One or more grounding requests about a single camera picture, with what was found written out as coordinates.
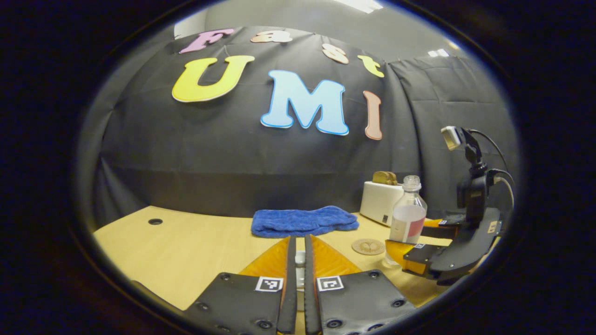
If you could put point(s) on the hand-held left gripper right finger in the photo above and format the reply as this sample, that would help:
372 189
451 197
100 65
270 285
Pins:
309 298

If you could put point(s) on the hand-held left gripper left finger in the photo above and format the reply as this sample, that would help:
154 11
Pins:
291 279

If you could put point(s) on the white toaster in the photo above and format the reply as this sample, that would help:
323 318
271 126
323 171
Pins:
377 200

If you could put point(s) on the round wooden coaster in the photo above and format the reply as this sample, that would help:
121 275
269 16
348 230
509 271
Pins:
368 246

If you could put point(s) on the small ceiling light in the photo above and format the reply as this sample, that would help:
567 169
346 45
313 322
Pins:
438 53

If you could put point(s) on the brown bread slice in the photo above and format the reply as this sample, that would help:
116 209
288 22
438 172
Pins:
379 178
391 179

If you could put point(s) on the black backdrop cloth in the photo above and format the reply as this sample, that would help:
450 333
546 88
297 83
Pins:
209 153

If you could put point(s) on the blue towel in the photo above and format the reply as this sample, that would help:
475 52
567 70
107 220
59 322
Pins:
302 221

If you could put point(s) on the clear plastic water bottle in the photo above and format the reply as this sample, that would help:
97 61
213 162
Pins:
407 218

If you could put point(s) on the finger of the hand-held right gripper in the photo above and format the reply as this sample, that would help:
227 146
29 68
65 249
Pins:
442 230
421 253

